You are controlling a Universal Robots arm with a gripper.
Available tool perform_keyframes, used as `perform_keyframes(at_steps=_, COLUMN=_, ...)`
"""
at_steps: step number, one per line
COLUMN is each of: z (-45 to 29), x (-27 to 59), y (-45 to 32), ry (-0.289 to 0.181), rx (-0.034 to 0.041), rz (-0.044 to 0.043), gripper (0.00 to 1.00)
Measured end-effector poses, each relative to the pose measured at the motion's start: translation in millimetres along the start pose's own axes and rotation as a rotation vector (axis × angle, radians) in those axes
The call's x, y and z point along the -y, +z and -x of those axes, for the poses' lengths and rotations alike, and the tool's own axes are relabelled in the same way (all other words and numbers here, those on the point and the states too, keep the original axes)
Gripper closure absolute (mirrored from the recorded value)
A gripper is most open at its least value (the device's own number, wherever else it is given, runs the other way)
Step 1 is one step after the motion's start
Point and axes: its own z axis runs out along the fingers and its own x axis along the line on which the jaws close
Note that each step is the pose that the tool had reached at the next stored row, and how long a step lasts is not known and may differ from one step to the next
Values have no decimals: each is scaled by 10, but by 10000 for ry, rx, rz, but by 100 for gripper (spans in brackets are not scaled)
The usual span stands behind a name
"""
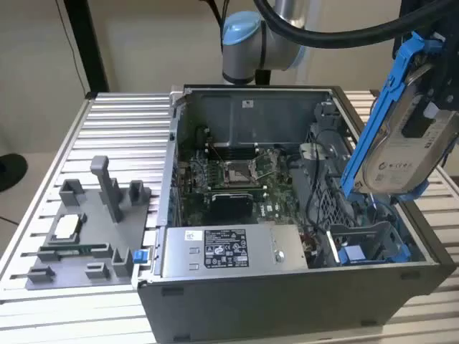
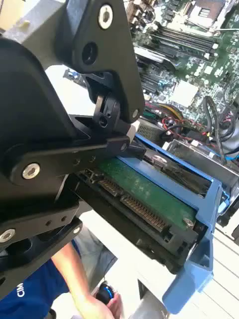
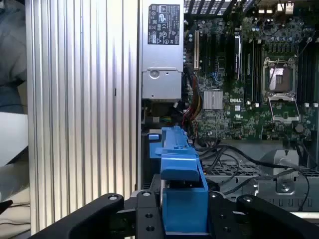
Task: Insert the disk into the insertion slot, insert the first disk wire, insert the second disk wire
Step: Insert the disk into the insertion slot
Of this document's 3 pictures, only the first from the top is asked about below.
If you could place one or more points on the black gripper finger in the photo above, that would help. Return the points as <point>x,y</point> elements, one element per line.
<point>417,123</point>

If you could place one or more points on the hard disk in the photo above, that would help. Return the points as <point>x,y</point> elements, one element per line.
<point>394,161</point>

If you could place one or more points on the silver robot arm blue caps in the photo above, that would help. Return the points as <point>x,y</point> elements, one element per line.
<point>247,50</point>

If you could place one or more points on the grey metal disk bay cage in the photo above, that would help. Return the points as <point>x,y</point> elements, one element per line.
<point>322,200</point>

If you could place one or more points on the blue plastic disk carrier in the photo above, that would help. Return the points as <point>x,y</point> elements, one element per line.
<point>353,255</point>

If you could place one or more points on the black RAM slot bank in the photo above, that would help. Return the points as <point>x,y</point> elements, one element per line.
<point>233,152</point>

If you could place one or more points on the green motherboard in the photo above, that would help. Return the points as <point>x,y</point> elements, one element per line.
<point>279,195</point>

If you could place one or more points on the CPU socket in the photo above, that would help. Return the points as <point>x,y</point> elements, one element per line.
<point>237,173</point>

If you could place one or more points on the black graphics card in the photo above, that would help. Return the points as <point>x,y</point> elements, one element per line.
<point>231,208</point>

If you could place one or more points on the silver power supply unit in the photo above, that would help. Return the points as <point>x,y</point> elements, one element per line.
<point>233,251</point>

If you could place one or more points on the dark grey PC case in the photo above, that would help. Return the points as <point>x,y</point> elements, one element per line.
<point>251,308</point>

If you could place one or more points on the small blue case latch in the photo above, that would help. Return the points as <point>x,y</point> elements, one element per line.
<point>140,256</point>

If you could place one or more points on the grey parts rack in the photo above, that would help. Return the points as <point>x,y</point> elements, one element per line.
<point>89,222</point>

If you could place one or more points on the green RAM stick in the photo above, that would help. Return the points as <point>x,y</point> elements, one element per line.
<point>80,249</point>

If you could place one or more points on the silver CPU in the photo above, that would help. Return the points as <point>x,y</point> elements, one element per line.
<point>66,227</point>

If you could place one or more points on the black round stand base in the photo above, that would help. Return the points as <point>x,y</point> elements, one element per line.
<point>12,172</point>

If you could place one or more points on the black metal frame post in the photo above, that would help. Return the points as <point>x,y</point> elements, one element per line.
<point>87,46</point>

